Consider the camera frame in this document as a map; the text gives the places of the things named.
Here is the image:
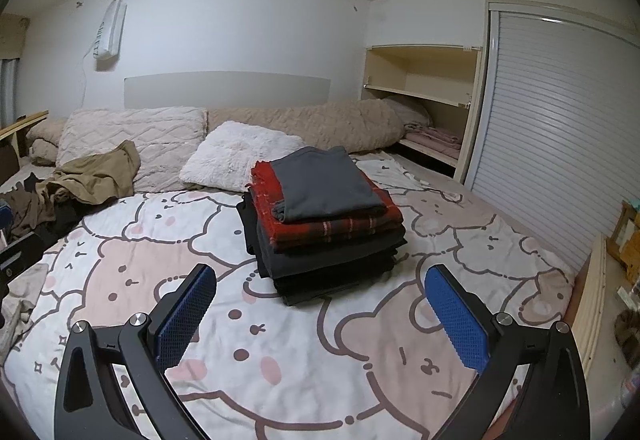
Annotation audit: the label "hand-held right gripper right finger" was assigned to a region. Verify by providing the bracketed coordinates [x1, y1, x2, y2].
[425, 264, 591, 440]

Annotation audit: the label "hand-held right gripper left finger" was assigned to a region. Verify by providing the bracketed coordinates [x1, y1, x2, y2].
[54, 264, 218, 440]

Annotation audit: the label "dark crumpled clothes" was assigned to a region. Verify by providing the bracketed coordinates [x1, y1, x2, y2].
[22, 172, 90, 241]

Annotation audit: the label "white crumpled cloth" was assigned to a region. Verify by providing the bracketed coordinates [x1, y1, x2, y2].
[0, 262, 51, 357]

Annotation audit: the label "bear print bedsheet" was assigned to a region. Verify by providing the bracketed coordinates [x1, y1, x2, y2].
[0, 155, 578, 440]

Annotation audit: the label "khaki garment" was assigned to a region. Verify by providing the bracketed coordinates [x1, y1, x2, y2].
[10, 140, 142, 235]

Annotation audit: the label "wooden side shelf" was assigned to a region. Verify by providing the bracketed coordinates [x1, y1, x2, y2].
[0, 110, 50, 171]

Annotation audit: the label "dark grey folded garment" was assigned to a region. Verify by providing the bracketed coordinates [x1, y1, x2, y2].
[256, 220, 407, 281]

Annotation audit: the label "black folded garment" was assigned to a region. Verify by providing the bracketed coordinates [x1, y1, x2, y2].
[236, 192, 401, 307]

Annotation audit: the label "wooden bed side board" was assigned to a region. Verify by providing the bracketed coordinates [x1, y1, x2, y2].
[570, 232, 609, 377]

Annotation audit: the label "red plaid folded garment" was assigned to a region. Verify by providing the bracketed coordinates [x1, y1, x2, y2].
[248, 161, 405, 255]

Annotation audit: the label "fluffy white pillow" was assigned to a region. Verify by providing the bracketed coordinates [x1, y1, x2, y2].
[178, 121, 305, 193]

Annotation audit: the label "brown patterned cloth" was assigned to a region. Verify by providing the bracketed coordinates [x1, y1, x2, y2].
[612, 307, 640, 352]

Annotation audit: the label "window curtain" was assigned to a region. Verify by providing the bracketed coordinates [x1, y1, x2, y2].
[0, 14, 29, 131]

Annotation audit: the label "quilted cream pillow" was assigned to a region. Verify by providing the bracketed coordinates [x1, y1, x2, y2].
[55, 107, 209, 193]

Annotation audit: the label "folded pink linens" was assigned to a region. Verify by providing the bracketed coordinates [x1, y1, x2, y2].
[400, 121, 464, 151]

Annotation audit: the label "cardboard box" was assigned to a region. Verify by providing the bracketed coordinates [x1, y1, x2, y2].
[605, 200, 640, 287]

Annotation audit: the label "pillow in shelf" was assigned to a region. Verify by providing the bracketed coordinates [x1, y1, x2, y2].
[384, 97, 434, 129]

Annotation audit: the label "white roller shutter door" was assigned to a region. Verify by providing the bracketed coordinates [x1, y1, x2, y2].
[460, 0, 640, 273]

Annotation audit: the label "grey headboard panel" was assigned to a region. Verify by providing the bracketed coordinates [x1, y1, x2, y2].
[123, 72, 332, 111]

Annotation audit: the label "beige quilted duvet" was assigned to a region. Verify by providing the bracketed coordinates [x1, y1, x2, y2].
[25, 100, 404, 165]

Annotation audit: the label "white wall-mounted device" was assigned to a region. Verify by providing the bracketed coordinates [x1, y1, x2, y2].
[95, 0, 128, 71]

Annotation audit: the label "cream wall shelf niche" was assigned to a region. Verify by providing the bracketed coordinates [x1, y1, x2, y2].
[360, 44, 484, 181]

